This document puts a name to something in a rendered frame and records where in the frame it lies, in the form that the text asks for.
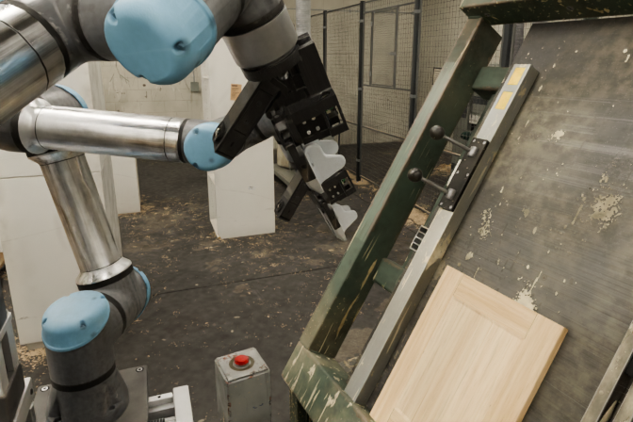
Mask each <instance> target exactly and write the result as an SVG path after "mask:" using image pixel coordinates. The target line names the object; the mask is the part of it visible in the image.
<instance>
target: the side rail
mask: <svg viewBox="0 0 633 422"><path fill-rule="evenodd" d="M501 40H502V37H501V36H500V35H499V34H498V33H497V32H496V31H495V30H494V29H493V28H492V27H491V26H490V25H488V24H487V23H486V22H485V21H484V20H483V18H482V17H481V18H476V19H467V21H466V23H465V25H464V27H463V30H462V32H461V34H460V36H459V37H458V38H457V40H456V42H455V44H454V46H453V48H452V50H451V52H450V54H449V56H448V57H447V59H446V62H445V64H444V66H443V68H442V70H441V71H440V73H439V74H438V76H437V78H436V80H435V82H434V84H433V86H432V88H431V90H430V93H429V94H428V96H427V98H426V100H425V102H424V104H423V105H422V107H421V109H420V111H419V112H418V114H417V116H416V118H415V120H414V123H413V125H412V127H411V129H410V131H409V132H408V134H407V136H406V138H405V139H404V141H403V143H402V145H401V147H400V149H399V150H398V153H397V155H396V157H395V159H394V161H393V163H392V165H391V167H390V168H389V170H388V172H387V173H386V175H385V177H384V179H383V181H382V183H381V186H380V187H379V189H378V191H377V193H376V195H375V197H374V199H373V201H372V203H371V205H370V206H369V207H368V209H367V211H366V213H365V216H364V218H363V220H362V222H361V224H360V225H359V227H358V229H357V231H356V233H355V235H354V237H353V239H352V240H351V242H350V243H349V246H348V248H347V250H346V252H345V254H344V256H343V258H342V260H341V261H340V263H339V265H338V267H337V269H336V271H335V273H334V275H333V277H332V279H331V280H330V282H329V284H328V286H327V288H326V290H325V292H324V294H323V296H322V298H321V299H320V301H319V303H318V305H317V307H316V310H315V311H314V313H313V315H312V317H311V318H310V320H309V322H308V324H307V326H306V328H305V330H304V332H303V334H302V336H301V337H300V341H301V343H302V344H303V345H304V346H305V347H306V348H307V349H308V350H314V351H317V352H320V354H324V355H327V356H331V357H333V358H334V357H335V356H336V354H337V352H338V351H339V349H340V347H341V346H342V344H343V342H344V340H345V338H346V336H347V334H348V332H349V329H350V327H351V326H352V324H353V322H354V320H355V318H356V317H357V315H358V313H359V311H360V309H361V307H362V306H363V304H364V302H365V299H366V297H367V295H368V293H369V291H370V289H371V287H372V285H373V284H374V283H375V282H373V281H372V276H373V274H374V272H375V270H376V268H377V266H378V264H379V263H380V261H381V259H382V258H383V257H385V258H387V257H388V255H389V253H390V251H391V250H392V248H393V246H394V245H395V243H396V241H397V239H398V236H399V234H400V232H401V230H402V228H403V226H404V225H405V223H406V221H407V219H408V217H409V216H410V214H411V212H412V210H413V208H414V206H415V204H416V202H417V200H418V198H419V196H420V194H421V192H422V190H423V188H424V186H425V184H426V183H425V182H423V181H421V180H420V181H419V182H417V183H413V182H411V181H410V180H409V179H408V171H409V170H410V169H412V168H419V169H421V170H422V173H423V177H424V178H426V179H428V180H429V178H430V175H431V173H432V171H433V169H434V167H435V165H436V164H437V162H438V160H439V158H440V156H441V154H442V152H443V150H444V149H445V147H446V145H447V143H448V141H447V140H445V139H443V138H442V139H440V140H434V139H432V138H431V137H430V129H431V128H432V127H433V126H435V125H440V126H442V127H443V128H444V129H445V135H446V136H448V137H451V135H452V133H453V131H454V129H455V127H456V125H457V124H458V122H459V120H460V118H461V116H462V114H463V112H464V110H465V108H466V106H467V105H468V103H469V101H470V99H471V97H472V95H473V93H474V91H473V90H472V86H473V84H474V82H475V80H476V78H477V76H478V74H479V71H480V69H481V68H482V67H487V66H488V64H489V63H490V61H491V59H492V57H493V55H494V53H495V50H496V48H497V46H498V44H499V43H500V42H501Z"/></svg>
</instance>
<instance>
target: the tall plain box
mask: <svg viewBox="0 0 633 422"><path fill-rule="evenodd" d="M57 84H59V85H63V86H66V87H68V88H70V89H73V90H74V91H76V92H77V93H78V94H79V95H80V96H81V97H82V98H83V99H84V101H85V102H86V104H87V106H88V108H89V109H95V110H106V103H105V95H104V87H103V78H102V70H101V62H100V61H90V62H87V63H84V64H82V65H81V66H80V67H78V68H77V69H76V70H74V71H73V72H72V73H70V74H69V75H67V76H66V77H65V78H63V79H61V80H60V81H59V82H57ZM85 156H86V159H87V161H88V163H89V168H90V171H91V174H92V176H93V179H94V182H95V185H96V187H97V189H98V192H99V195H100V198H101V201H102V203H103V206H104V209H105V213H106V215H107V218H108V221H109V224H110V227H111V229H112V232H113V235H114V237H115V240H116V242H117V245H118V248H119V251H120V254H121V256H122V244H121V235H120V227H119V219H118V210H117V203H116V194H115V186H114V178H113V170H112V161H111V155H104V154H86V153H85ZM0 238H1V244H2V249H3V254H4V259H5V264H6V270H7V275H8V284H9V289H10V295H11V299H12V304H13V310H14V315H15V319H16V325H17V330H18V335H19V340H20V345H23V344H27V348H28V350H31V349H40V348H44V344H43V342H42V339H41V330H42V327H41V320H42V316H43V314H44V312H45V311H46V310H47V308H48V307H49V306H50V305H51V304H52V303H54V302H55V301H56V300H58V299H60V298H62V297H64V296H65V297H68V296H70V294H72V293H74V292H78V291H79V290H78V287H77V285H76V282H75V280H76V278H77V276H78V275H79V273H80V269H79V267H78V265H77V263H76V260H75V257H74V255H73V251H72V248H71V245H70V243H69V240H68V238H67V236H66V233H65V231H64V228H63V226H62V223H61V220H60V218H59V215H58V213H57V209H56V207H55V204H54V201H53V199H52V196H51V194H50V191H49V188H48V186H47V184H46V182H45V179H44V176H43V174H42V171H41V167H40V165H39V164H38V163H36V162H34V161H31V160H29V159H27V156H26V153H15V152H7V151H3V150H0Z"/></svg>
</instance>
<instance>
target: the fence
mask: <svg viewBox="0 0 633 422"><path fill-rule="evenodd" d="M516 68H525V70H524V72H523V74H522V76H521V78H520V80H519V82H518V84H517V85H508V83H509V81H510V79H511V76H512V74H513V73H514V71H515V69H516ZM538 73H539V72H538V71H537V70H536V69H535V68H534V67H533V66H532V65H531V64H514V66H513V68H512V70H511V72H510V74H509V76H508V78H507V80H506V82H505V84H504V86H503V88H502V90H501V91H500V92H499V94H498V96H497V98H496V100H495V103H494V105H493V107H492V109H491V111H490V112H489V114H488V116H487V118H486V120H485V122H484V124H483V125H482V127H481V129H480V131H479V133H478V135H477V138H482V139H487V140H489V141H490V143H489V145H488V147H487V149H486V151H485V153H484V155H483V156H482V158H481V160H480V162H479V164H478V166H477V168H476V170H475V172H474V174H473V176H472V177H471V179H470V181H469V183H468V185H467V187H466V189H465V191H464V193H463V195H462V197H461V198H460V200H459V202H458V204H457V206H456V208H455V210H454V212H451V211H448V210H446V209H444V208H441V207H440V208H439V210H438V212H437V214H436V216H435V218H434V219H433V221H432V223H431V225H430V228H429V229H428V231H427V233H426V235H425V237H424V238H423V240H422V242H421V244H420V246H419V248H418V250H417V252H416V254H415V256H414V259H413V260H412V262H411V264H410V265H409V267H408V269H407V271H406V273H405V275H404V277H403V279H402V281H401V282H400V284H399V286H398V289H397V291H396V293H395V295H394V297H393V298H392V300H391V302H390V303H389V305H388V307H387V309H386V311H385V313H384V315H383V317H382V319H381V322H380V323H379V325H378V327H377V329H376V331H375V332H374V334H373V336H372V338H371V340H370V342H369V344H368V345H367V347H366V349H365V352H364V354H363V356H362V358H361V360H360V362H359V364H358V365H357V366H356V368H355V370H354V372H353V374H352V376H351V378H350V380H349V383H348V385H347V386H346V388H345V390H344V391H345V392H346V393H347V394H348V396H349V397H350V398H351V399H352V400H353V402H354V403H359V404H363V405H366V403H367V401H368V399H369V397H370V396H371V394H372V392H373V390H374V388H375V386H376V384H377V382H378V380H379V378H380V376H381V374H382V372H383V370H384V369H385V367H386V365H387V363H388V361H389V359H390V357H391V355H392V353H393V351H394V350H395V348H396V346H397V344H398V341H399V339H400V337H401V336H402V334H403V332H404V330H405V329H406V327H407V325H408V323H409V321H410V319H411V317H412V315H413V313H414V310H415V308H416V307H417V305H418V303H419V302H420V300H421V298H422V296H423V294H424V292H425V290H426V288H427V286H428V284H429V283H430V280H431V278H432V276H433V274H434V272H435V270H436V269H437V267H438V265H439V263H440V262H441V260H442V258H443V256H444V254H445V252H446V249H447V247H448V245H449V243H450V241H451V240H452V238H453V236H454V235H455V233H456V231H457V229H458V227H459V225H460V223H461V221H462V219H463V217H464V215H465V213H466V211H467V209H468V207H469V205H470V203H471V202H472V200H473V198H474V196H475V195H476V193H477V191H478V189H479V186H480V184H481V182H482V180H483V178H484V176H485V174H486V173H487V171H488V169H489V168H490V166H491V164H492V162H493V160H494V158H495V155H496V153H497V151H498V150H499V148H500V146H501V144H502V142H503V140H504V138H505V136H506V135H507V133H508V131H509V129H510V128H511V125H512V123H513V121H514V119H515V117H516V115H517V113H518V111H519V109H520V107H521V106H522V104H523V102H524V101H525V99H526V97H527V95H528V92H529V90H530V88H531V86H532V84H533V83H534V81H535V79H536V77H537V75H538ZM504 91H507V92H512V95H511V98H510V100H509V101H508V103H507V105H506V107H505V109H496V108H495V107H496V105H497V103H498V101H499V99H500V97H501V95H502V93H503V92H504Z"/></svg>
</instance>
